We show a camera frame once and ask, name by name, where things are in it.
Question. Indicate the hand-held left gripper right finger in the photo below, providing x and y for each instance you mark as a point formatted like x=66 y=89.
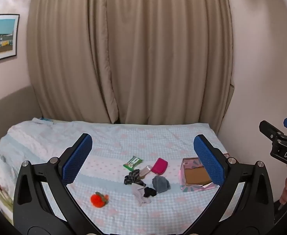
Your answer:
x=209 y=159

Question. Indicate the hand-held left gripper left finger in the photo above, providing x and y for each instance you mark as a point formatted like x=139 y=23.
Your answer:
x=77 y=156

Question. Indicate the pink printed cardboard box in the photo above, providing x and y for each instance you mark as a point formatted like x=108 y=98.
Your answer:
x=194 y=176

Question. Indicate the orange plush toy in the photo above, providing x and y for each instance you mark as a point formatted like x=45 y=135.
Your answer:
x=97 y=200

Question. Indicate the grey sock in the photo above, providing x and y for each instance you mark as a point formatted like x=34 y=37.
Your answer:
x=161 y=184

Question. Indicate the dark patterned scrunchie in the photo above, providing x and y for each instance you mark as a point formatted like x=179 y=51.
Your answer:
x=131 y=177

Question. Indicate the brown knitted plush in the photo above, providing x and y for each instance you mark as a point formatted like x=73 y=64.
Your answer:
x=145 y=171

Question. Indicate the black sock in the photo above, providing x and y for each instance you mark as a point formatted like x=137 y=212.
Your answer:
x=149 y=192

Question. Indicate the white sock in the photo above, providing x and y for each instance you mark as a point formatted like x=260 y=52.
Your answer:
x=138 y=196

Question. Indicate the person's right hand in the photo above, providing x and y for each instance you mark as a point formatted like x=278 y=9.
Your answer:
x=286 y=188

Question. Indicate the pink zip pouch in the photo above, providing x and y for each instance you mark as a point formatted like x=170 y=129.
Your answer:
x=159 y=166

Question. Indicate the green tissue packet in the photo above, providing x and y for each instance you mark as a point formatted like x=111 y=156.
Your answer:
x=133 y=163

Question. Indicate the beige curtain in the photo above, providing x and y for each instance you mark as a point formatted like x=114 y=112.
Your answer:
x=131 y=53

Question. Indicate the framed wall picture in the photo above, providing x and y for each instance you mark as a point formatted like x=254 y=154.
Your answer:
x=0 y=38

